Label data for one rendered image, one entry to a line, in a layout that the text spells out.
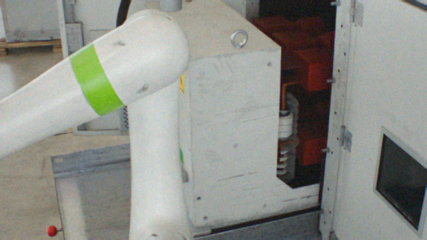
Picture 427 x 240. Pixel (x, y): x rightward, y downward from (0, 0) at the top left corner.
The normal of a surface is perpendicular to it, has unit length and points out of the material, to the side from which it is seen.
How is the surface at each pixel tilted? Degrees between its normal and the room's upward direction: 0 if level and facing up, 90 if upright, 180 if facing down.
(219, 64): 90
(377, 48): 90
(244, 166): 90
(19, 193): 0
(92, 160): 90
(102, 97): 98
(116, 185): 0
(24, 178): 0
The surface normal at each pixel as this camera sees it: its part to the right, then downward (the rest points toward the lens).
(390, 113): -0.95, 0.15
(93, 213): -0.02, -0.90
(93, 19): -0.03, 0.45
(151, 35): 0.06, -0.27
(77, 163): 0.31, 0.42
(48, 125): 0.25, 0.69
